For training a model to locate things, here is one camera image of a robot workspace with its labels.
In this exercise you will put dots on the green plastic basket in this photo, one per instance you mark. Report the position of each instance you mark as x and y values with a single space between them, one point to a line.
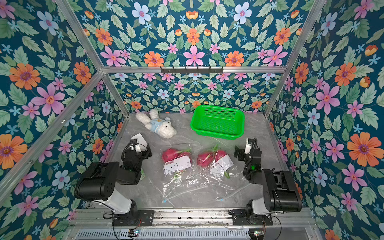
218 122

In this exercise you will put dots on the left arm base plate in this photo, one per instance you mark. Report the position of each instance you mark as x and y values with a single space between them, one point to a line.
141 218

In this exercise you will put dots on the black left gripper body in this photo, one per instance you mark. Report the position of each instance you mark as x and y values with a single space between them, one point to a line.
143 156

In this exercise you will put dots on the black hook rail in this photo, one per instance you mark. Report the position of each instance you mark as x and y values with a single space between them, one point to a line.
191 70

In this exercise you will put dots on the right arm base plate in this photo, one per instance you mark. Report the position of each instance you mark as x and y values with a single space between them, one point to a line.
242 217

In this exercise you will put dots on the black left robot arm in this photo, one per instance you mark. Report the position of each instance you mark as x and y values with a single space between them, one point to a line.
98 183

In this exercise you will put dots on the pink dragon fruit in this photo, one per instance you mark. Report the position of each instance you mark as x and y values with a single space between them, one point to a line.
213 155
176 160

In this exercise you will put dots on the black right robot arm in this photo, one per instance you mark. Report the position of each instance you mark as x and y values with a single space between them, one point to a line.
280 194

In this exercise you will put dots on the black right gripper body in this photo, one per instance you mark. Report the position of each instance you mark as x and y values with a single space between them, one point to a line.
242 153

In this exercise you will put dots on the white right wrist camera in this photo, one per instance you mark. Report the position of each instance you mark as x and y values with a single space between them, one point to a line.
249 143

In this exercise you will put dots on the clear zip-top bag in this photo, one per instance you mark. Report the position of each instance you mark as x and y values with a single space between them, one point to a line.
225 178
181 182

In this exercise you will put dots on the white plush bear toy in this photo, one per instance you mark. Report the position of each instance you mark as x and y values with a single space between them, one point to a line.
155 124

